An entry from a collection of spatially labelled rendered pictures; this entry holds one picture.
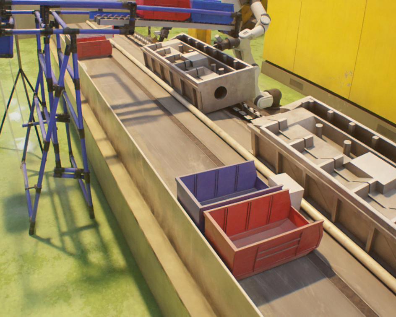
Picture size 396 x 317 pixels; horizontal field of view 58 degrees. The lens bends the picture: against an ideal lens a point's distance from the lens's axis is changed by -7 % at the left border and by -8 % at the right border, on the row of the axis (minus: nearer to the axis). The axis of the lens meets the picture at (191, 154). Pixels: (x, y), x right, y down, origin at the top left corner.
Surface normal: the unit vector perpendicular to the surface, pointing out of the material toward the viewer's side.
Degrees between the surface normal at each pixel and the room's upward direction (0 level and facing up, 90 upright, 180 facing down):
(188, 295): 0
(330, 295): 0
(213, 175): 88
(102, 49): 92
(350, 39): 90
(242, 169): 88
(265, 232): 0
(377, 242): 100
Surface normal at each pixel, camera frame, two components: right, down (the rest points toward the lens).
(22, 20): 0.43, 0.45
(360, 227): -0.90, 0.33
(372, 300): 0.04, -0.87
